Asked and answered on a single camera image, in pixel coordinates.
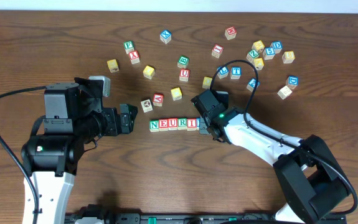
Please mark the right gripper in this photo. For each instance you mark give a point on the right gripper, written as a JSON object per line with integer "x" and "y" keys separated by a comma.
{"x": 204, "y": 127}

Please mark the yellow block far left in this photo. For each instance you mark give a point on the yellow block far left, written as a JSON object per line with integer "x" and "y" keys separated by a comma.
{"x": 113, "y": 65}

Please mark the red block top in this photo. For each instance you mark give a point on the red block top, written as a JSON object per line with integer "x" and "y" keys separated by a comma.
{"x": 230, "y": 33}

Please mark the white block right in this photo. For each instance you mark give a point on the white block right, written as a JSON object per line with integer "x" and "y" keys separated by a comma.
{"x": 284, "y": 92}

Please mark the red u block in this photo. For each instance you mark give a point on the red u block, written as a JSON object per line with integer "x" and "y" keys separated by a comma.
{"x": 184, "y": 75}
{"x": 172, "y": 124}

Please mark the red E block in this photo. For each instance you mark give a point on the red E block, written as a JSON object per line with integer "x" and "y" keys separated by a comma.
{"x": 163, "y": 124}

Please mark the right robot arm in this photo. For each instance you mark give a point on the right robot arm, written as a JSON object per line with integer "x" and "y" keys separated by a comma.
{"x": 312, "y": 181}

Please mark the blue X block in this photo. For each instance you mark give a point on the blue X block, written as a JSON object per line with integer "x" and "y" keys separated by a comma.
{"x": 165, "y": 36}

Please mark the green N block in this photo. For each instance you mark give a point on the green N block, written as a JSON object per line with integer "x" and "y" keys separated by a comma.
{"x": 154, "y": 125}

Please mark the blue T block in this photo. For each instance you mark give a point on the blue T block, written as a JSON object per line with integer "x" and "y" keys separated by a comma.
{"x": 236, "y": 73}

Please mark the red A block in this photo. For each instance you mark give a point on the red A block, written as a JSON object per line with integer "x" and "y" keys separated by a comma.
{"x": 158, "y": 99}

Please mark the green F block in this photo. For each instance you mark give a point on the green F block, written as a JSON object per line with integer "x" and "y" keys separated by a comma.
{"x": 129, "y": 46}

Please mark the plain yellow block centre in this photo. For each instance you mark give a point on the plain yellow block centre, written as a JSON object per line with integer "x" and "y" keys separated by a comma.
{"x": 207, "y": 82}

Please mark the blue 2 block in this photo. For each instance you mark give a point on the blue 2 block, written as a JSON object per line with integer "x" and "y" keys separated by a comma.
{"x": 251, "y": 84}

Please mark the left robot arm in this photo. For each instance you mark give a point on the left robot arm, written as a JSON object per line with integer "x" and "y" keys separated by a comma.
{"x": 74, "y": 117}

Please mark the yellow 8 block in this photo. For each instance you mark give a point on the yellow 8 block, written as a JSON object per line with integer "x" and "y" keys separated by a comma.
{"x": 288, "y": 57}

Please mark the blue D block lower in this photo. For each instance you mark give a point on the blue D block lower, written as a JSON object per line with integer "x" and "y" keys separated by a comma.
{"x": 292, "y": 82}

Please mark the blue P block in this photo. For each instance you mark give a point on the blue P block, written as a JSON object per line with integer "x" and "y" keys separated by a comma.
{"x": 198, "y": 123}

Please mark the green B block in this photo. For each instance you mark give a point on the green B block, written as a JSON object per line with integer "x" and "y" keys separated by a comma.
{"x": 183, "y": 62}

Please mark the green Z block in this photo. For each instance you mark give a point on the green Z block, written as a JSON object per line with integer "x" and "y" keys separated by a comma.
{"x": 252, "y": 55}

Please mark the blue d block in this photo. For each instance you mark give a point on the blue d block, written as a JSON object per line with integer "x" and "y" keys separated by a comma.
{"x": 292, "y": 82}
{"x": 276, "y": 46}

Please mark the red i block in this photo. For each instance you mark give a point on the red i block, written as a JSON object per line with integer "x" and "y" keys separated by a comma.
{"x": 192, "y": 124}
{"x": 217, "y": 51}

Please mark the white soccer ball block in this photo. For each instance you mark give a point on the white soccer ball block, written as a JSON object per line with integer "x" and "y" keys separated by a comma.
{"x": 147, "y": 105}

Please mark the blue 5 block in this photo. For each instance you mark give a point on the blue 5 block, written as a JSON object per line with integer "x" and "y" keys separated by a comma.
{"x": 268, "y": 53}

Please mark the yellow block below Z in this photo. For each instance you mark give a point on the yellow block below Z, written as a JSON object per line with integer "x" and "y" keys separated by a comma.
{"x": 258, "y": 63}

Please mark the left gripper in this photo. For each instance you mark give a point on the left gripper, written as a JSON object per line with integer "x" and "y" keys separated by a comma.
{"x": 114, "y": 121}

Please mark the blue L block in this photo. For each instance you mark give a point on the blue L block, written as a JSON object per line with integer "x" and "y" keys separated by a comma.
{"x": 222, "y": 72}

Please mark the yellow block top right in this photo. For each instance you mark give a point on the yellow block top right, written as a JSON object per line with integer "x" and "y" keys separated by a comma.
{"x": 258, "y": 46}

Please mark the blue D block upper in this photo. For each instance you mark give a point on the blue D block upper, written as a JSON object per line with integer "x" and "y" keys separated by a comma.
{"x": 276, "y": 46}

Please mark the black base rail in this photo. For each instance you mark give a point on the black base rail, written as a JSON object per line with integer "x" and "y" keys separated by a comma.
{"x": 135, "y": 218}

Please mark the yellow O block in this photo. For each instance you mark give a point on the yellow O block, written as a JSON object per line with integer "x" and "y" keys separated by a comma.
{"x": 149, "y": 72}

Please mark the red Y block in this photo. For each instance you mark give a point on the red Y block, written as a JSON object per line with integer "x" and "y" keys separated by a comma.
{"x": 134, "y": 57}

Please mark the green R block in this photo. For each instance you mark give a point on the green R block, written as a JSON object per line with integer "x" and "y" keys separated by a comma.
{"x": 182, "y": 123}

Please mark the yellow block beside E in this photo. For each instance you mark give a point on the yellow block beside E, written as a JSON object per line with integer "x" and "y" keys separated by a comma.
{"x": 176, "y": 93}

